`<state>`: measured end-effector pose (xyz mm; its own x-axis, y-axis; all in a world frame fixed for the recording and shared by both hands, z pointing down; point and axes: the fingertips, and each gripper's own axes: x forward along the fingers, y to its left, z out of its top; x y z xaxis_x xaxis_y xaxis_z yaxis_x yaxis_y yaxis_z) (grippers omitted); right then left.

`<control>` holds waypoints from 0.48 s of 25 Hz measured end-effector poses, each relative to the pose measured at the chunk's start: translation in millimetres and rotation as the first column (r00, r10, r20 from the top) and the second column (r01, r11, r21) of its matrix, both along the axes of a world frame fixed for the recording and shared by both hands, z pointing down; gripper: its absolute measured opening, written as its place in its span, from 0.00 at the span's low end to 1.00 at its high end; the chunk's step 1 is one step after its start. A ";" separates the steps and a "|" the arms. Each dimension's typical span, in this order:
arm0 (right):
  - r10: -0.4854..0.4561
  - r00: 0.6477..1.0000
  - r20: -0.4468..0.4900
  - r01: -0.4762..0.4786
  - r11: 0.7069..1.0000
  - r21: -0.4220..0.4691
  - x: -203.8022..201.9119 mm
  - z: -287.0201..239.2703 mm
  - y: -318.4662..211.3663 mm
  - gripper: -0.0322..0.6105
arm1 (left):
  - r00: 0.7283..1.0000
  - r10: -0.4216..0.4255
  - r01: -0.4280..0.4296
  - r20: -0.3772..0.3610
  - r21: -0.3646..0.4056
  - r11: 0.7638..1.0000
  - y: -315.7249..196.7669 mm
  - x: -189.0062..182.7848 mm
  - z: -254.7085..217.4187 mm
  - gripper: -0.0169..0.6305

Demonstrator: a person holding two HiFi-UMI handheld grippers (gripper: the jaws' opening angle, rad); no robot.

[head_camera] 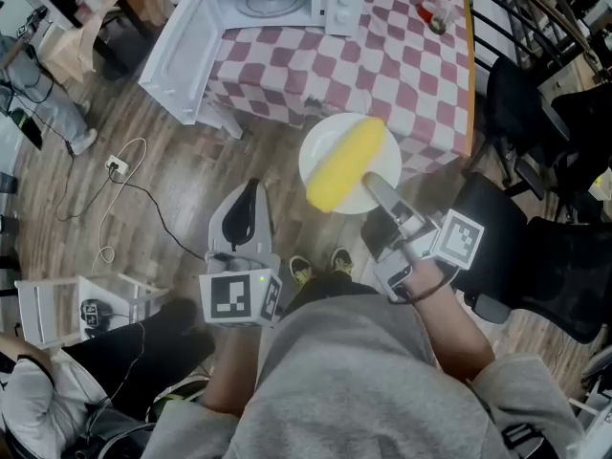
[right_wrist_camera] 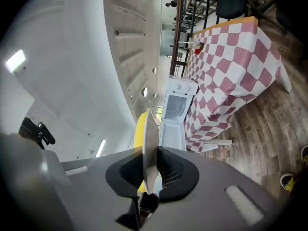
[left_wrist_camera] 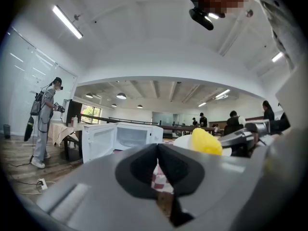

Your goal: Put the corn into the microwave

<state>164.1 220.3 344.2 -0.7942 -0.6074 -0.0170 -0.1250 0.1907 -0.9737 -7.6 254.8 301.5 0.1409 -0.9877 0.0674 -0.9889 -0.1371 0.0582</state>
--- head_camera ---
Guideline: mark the white plate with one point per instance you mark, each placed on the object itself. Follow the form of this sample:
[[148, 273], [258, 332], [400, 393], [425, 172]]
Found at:
[[320, 151]]

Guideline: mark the person's shoe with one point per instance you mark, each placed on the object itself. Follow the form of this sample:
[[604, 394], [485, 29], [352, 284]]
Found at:
[[300, 270], [343, 261]]

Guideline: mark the white stool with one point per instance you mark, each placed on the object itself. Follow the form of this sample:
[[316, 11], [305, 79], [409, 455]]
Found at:
[[36, 309]]

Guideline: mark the small colourful ball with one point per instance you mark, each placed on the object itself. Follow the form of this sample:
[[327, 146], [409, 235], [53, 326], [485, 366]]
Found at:
[[437, 28]]

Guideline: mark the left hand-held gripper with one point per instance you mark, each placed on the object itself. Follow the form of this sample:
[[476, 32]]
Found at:
[[239, 299]]

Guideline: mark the clear plastic cup with straw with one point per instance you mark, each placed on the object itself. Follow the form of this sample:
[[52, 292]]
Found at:
[[445, 13]]

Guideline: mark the red cup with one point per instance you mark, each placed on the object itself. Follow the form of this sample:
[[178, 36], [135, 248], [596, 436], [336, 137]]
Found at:
[[424, 12]]

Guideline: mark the yellow corn cob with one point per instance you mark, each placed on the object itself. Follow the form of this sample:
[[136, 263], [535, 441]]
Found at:
[[346, 165]]

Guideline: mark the person's black trousers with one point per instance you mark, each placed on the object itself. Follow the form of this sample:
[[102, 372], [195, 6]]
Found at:
[[330, 287]]

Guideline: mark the red white checkered tablecloth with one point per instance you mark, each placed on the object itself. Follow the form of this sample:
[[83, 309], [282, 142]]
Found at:
[[334, 65]]

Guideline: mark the glass microwave turntable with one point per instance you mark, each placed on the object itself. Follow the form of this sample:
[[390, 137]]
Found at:
[[275, 0]]

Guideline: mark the beige cloth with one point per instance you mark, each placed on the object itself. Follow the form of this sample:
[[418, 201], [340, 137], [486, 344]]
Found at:
[[81, 41]]

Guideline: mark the white microwave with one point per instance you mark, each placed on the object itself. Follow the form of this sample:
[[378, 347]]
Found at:
[[181, 65]]

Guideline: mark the person's right shoe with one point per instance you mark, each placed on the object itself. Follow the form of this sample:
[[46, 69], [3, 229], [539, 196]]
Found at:
[[343, 261]]

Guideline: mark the metal railing with wooden handrail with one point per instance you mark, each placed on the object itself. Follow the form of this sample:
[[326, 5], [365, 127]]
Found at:
[[557, 12]]

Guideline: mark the black device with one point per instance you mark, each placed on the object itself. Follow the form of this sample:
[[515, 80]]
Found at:
[[93, 316]]

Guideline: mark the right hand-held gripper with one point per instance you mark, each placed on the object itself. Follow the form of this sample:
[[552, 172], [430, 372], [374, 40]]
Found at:
[[456, 239]]

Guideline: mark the white power strip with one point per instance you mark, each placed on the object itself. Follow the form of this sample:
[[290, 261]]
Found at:
[[116, 164]]

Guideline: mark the person's right forearm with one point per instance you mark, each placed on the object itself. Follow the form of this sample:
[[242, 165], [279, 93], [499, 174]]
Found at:
[[449, 333]]

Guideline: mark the person's left shoe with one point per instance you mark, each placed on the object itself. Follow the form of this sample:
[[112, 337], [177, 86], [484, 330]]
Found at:
[[300, 270]]

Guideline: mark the black chair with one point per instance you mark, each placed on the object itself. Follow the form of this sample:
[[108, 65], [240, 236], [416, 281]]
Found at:
[[526, 256], [588, 132], [516, 98]]

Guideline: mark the person's left forearm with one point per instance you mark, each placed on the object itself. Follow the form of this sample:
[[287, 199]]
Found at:
[[229, 376]]

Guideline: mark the person's grey sweatshirt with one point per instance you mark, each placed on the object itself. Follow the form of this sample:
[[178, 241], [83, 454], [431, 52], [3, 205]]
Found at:
[[344, 390]]

